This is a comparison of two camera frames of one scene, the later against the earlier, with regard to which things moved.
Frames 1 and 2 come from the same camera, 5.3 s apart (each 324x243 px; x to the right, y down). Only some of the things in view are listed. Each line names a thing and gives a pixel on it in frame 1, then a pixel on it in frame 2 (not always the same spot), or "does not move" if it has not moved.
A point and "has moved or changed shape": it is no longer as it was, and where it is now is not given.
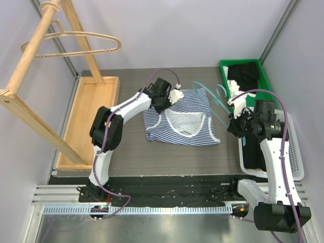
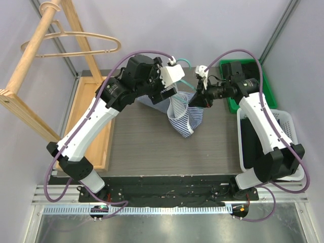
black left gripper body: [163, 104] → [153, 87]
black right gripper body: [234, 125] → [204, 93]
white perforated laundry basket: [294, 151] does not move
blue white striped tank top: [188, 121] has moved or changed shape
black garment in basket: [253, 155] does not move
